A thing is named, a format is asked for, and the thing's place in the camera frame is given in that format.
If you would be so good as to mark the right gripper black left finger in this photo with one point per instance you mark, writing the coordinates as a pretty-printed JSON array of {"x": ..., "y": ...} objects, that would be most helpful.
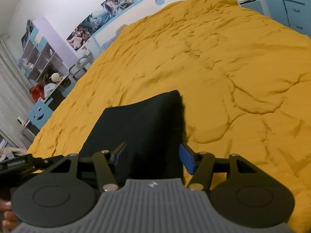
[{"x": 66, "y": 191}]

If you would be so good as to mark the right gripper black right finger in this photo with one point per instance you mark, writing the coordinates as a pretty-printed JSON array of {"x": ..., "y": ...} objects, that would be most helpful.
[{"x": 237, "y": 189}]

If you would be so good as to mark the black pants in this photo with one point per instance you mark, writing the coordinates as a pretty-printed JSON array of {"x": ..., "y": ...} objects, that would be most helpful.
[{"x": 152, "y": 130}]

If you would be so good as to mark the person's left hand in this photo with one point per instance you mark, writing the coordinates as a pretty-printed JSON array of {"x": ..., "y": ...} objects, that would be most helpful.
[{"x": 9, "y": 220}]

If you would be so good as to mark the blue smiley chair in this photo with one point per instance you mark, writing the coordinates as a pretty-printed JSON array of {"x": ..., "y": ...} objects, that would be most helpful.
[{"x": 40, "y": 113}]

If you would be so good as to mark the white curtain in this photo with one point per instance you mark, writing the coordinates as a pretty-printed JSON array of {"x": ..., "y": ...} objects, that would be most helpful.
[{"x": 16, "y": 101}]

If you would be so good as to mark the red stuffed toy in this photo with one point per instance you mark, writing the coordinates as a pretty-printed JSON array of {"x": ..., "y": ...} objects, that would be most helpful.
[{"x": 37, "y": 92}]

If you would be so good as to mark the white round plush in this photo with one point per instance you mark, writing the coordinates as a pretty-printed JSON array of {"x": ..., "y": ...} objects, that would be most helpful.
[{"x": 55, "y": 77}]

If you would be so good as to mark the white blue bookshelf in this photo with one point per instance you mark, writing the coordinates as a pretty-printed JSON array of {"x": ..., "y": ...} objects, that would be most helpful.
[{"x": 45, "y": 51}]

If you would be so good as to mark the yellow bed quilt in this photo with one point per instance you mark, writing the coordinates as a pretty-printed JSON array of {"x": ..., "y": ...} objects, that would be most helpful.
[{"x": 244, "y": 80}]

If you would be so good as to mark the blue pillow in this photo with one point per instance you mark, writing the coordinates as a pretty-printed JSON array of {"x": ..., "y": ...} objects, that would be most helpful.
[{"x": 109, "y": 42}]

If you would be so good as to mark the blue nightstand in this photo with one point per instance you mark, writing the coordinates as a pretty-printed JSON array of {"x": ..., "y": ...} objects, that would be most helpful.
[{"x": 252, "y": 5}]

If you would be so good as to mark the blue white wardrobe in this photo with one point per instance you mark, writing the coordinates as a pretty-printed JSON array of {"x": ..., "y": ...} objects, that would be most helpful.
[{"x": 292, "y": 13}]

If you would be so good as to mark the white blue headboard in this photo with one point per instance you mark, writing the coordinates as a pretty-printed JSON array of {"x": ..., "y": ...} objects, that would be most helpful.
[{"x": 133, "y": 13}]

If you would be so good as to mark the anime poster strip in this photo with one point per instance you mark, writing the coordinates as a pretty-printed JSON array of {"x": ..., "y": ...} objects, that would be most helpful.
[{"x": 97, "y": 19}]

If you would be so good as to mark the grey metal bed frame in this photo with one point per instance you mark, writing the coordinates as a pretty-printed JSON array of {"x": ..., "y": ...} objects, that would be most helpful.
[{"x": 79, "y": 66}]

